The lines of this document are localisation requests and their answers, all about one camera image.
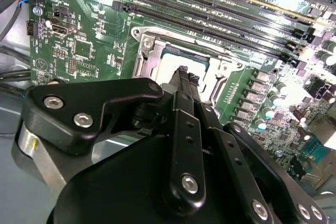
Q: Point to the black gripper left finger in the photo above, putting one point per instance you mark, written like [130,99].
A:
[65,119]

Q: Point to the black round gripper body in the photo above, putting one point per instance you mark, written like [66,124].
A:
[118,195]

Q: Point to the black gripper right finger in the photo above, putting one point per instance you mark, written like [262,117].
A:
[236,150]

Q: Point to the metal socket cover frame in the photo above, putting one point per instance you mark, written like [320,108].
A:
[213,68]

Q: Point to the silver topped CPU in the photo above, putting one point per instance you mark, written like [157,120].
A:
[166,68]

